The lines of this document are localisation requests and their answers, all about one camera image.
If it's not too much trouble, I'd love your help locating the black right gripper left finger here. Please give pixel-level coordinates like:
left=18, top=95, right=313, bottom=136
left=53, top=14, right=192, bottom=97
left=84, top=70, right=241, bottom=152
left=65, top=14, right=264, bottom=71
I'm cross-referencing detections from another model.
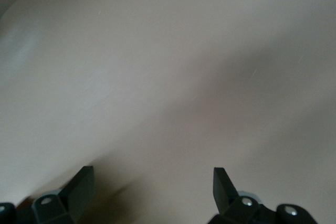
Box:
left=0, top=165, right=95, bottom=224

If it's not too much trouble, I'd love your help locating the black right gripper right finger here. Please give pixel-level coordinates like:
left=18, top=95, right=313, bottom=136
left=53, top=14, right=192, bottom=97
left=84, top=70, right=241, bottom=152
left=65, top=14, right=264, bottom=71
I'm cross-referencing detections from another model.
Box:
left=208, top=167, right=317, bottom=224

